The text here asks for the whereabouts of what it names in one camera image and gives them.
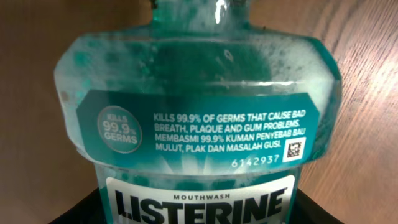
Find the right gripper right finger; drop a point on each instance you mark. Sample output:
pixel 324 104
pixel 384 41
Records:
pixel 307 211

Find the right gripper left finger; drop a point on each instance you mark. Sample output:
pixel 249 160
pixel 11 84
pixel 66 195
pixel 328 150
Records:
pixel 87 211

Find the teal mouthwash bottle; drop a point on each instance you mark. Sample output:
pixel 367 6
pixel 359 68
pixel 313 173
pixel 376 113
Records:
pixel 198 117

